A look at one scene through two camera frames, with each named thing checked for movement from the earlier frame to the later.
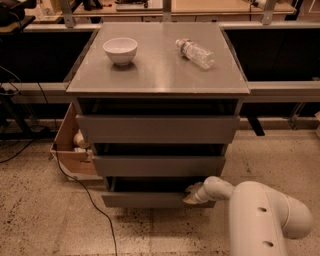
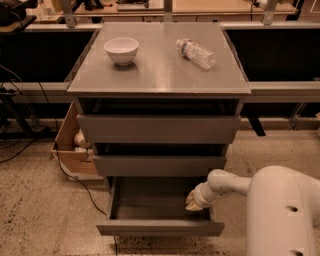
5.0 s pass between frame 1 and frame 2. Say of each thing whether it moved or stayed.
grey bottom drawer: moved
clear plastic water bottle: stayed
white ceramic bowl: stayed
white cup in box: stayed
